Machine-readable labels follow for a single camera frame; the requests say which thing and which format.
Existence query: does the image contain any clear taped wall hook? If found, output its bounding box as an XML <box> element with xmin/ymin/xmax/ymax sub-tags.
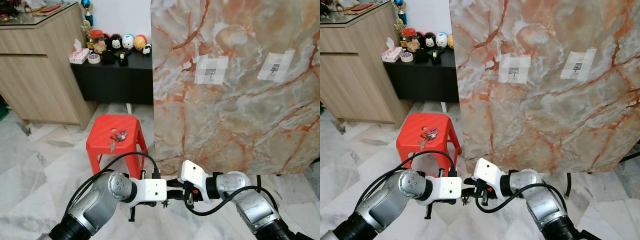
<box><xmin>193</xmin><ymin>53</ymin><xmax>230</xmax><ymax>86</ymax></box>
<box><xmin>559</xmin><ymin>47</ymin><xmax>598</xmax><ymax>81</ymax></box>
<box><xmin>497</xmin><ymin>52</ymin><xmax>532</xmax><ymax>85</ymax></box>
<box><xmin>257</xmin><ymin>48</ymin><xmax>296</xmax><ymax>83</ymax></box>

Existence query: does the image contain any red-lidded snack jar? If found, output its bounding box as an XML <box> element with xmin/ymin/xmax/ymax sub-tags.
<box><xmin>90</xmin><ymin>29</ymin><xmax>107</xmax><ymax>55</ymax></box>
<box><xmin>403</xmin><ymin>28</ymin><xmax>420</xmax><ymax>53</ymax></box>

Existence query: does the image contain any orange marble pattern board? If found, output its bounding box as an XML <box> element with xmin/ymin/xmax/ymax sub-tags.
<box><xmin>448</xmin><ymin>0</ymin><xmax>640</xmax><ymax>174</ymax></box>
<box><xmin>149</xmin><ymin>0</ymin><xmax>321</xmax><ymax>176</ymax></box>

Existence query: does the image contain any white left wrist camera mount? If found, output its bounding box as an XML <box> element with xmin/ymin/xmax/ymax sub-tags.
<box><xmin>428</xmin><ymin>174</ymin><xmax>464</xmax><ymax>206</ymax></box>
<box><xmin>131</xmin><ymin>177</ymin><xmax>168</xmax><ymax>207</ymax></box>

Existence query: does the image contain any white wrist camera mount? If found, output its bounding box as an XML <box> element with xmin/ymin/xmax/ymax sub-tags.
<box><xmin>428</xmin><ymin>174</ymin><xmax>464</xmax><ymax>206</ymax></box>
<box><xmin>131</xmin><ymin>177</ymin><xmax>168</xmax><ymax>207</ymax></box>
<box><xmin>472</xmin><ymin>157</ymin><xmax>504</xmax><ymax>187</ymax></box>
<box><xmin>179</xmin><ymin>160</ymin><xmax>209</xmax><ymax>194</ymax></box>

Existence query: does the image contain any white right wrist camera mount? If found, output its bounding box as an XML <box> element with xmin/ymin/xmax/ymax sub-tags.
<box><xmin>472</xmin><ymin>157</ymin><xmax>504</xmax><ymax>187</ymax></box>
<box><xmin>179</xmin><ymin>160</ymin><xmax>209</xmax><ymax>194</ymax></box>

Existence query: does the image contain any metal key bunch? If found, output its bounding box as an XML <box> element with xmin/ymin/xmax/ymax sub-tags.
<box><xmin>107</xmin><ymin>128</ymin><xmax>130</xmax><ymax>151</ymax></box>
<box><xmin>418</xmin><ymin>127</ymin><xmax>440</xmax><ymax>150</ymax></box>

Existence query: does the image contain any light wooden cabinet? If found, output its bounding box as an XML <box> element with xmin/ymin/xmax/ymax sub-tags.
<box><xmin>320</xmin><ymin>0</ymin><xmax>414</xmax><ymax>129</ymax></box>
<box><xmin>0</xmin><ymin>2</ymin><xmax>99</xmax><ymax>130</ymax></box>

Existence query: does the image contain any white pink tissue box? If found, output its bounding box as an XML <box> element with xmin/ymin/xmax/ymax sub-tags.
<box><xmin>381</xmin><ymin>37</ymin><xmax>404</xmax><ymax>63</ymax></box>
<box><xmin>68</xmin><ymin>38</ymin><xmax>90</xmax><ymax>65</ymax></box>

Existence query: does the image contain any black low sideboard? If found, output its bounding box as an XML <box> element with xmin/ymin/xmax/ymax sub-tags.
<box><xmin>69</xmin><ymin>49</ymin><xmax>155</xmax><ymax>106</ymax></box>
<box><xmin>382</xmin><ymin>47</ymin><xmax>460</xmax><ymax>104</ymax></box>

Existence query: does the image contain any gold and blue trophy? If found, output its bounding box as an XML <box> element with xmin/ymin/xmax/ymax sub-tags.
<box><xmin>81</xmin><ymin>0</ymin><xmax>97</xmax><ymax>49</ymax></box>
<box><xmin>393</xmin><ymin>0</ymin><xmax>409</xmax><ymax>47</ymax></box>

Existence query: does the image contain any red plastic stool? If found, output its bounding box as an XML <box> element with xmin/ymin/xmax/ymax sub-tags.
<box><xmin>395</xmin><ymin>112</ymin><xmax>462</xmax><ymax>174</ymax></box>
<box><xmin>85</xmin><ymin>113</ymin><xmax>150</xmax><ymax>181</ymax></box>

